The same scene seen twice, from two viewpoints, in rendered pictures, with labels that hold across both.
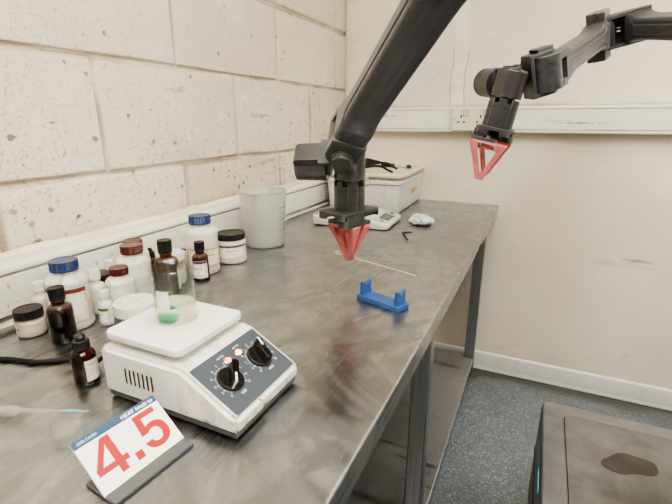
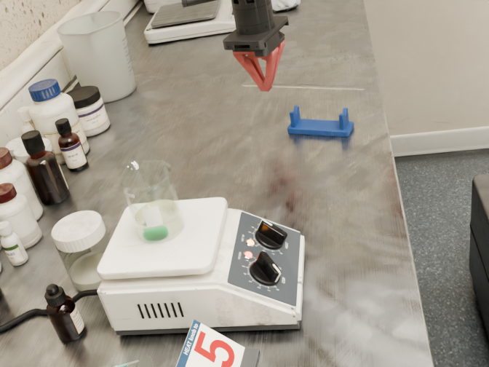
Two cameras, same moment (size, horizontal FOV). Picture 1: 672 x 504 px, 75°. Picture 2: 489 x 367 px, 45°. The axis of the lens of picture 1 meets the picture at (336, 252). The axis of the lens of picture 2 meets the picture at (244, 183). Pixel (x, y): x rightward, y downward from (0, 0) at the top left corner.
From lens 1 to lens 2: 0.25 m
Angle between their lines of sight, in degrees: 19
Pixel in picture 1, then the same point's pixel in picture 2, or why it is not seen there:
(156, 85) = not seen: outside the picture
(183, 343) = (204, 255)
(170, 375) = (206, 293)
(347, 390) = (363, 241)
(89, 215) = not seen: outside the picture
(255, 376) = (281, 261)
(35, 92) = not seen: outside the picture
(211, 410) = (265, 311)
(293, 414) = (330, 284)
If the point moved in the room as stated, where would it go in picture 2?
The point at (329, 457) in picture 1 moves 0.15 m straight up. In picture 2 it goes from (399, 311) to (394, 186)
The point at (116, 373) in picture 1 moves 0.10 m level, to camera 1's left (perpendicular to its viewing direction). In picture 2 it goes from (126, 312) to (27, 347)
